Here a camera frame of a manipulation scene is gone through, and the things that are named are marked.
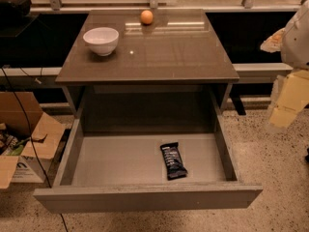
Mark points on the grey cabinet with glossy top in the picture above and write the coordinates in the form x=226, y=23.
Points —
x=166, y=76

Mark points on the dark rxbar blueberry wrapper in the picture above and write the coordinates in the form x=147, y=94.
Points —
x=173, y=161

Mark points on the black object on shelf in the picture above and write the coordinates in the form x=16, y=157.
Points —
x=15, y=9

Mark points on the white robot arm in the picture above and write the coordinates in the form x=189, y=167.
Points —
x=295, y=41

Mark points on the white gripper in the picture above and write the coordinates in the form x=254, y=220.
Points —
x=297, y=45

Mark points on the items inside cardboard box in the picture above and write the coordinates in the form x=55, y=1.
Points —
x=9, y=144

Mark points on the white ceramic bowl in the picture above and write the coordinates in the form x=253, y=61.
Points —
x=102, y=41

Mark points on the orange round fruit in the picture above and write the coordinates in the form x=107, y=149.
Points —
x=146, y=17

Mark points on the open grey drawer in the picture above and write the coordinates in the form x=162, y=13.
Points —
x=124, y=171

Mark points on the open cardboard box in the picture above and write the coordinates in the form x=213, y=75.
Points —
x=29, y=139

